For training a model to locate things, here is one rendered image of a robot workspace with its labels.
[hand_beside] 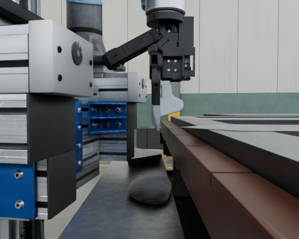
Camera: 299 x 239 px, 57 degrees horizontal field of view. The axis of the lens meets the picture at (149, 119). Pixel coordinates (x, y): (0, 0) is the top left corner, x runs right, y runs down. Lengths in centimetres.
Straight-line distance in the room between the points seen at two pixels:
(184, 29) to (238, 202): 39
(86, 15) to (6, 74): 58
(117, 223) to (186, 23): 38
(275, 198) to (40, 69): 29
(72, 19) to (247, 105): 707
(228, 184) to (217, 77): 753
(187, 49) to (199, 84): 721
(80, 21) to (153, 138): 422
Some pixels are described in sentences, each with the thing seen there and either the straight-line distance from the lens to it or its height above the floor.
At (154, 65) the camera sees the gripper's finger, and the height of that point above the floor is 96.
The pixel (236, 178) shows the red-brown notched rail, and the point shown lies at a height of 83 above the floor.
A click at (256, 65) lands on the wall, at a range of 791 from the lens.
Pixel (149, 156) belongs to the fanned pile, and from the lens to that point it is 96.
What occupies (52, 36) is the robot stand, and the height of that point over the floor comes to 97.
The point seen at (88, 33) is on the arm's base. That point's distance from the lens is 92.
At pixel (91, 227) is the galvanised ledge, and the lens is 52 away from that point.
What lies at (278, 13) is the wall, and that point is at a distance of 831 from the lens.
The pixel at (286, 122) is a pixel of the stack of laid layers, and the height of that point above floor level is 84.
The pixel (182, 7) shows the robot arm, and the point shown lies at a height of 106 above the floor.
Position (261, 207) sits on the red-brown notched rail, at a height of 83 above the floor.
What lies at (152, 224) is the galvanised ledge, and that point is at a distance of 52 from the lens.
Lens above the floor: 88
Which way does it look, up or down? 2 degrees down
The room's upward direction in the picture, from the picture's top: straight up
